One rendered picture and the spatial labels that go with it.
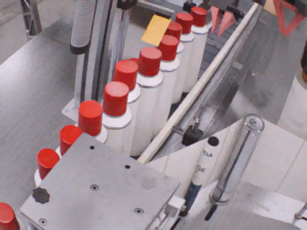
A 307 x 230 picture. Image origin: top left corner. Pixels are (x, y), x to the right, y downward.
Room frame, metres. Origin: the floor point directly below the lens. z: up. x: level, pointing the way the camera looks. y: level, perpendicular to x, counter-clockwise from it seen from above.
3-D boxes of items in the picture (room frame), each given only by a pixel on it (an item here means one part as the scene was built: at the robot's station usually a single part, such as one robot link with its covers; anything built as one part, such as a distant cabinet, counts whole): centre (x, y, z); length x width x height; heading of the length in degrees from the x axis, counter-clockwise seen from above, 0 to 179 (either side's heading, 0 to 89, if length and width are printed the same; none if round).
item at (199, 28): (0.73, -0.05, 0.98); 0.05 x 0.05 x 0.20
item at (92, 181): (0.22, 0.04, 1.14); 0.14 x 0.11 x 0.01; 160
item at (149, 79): (0.54, 0.02, 0.98); 0.05 x 0.05 x 0.20
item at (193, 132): (0.57, -0.07, 0.89); 0.03 x 0.03 x 0.12; 70
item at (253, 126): (0.45, -0.15, 0.97); 0.05 x 0.05 x 0.19
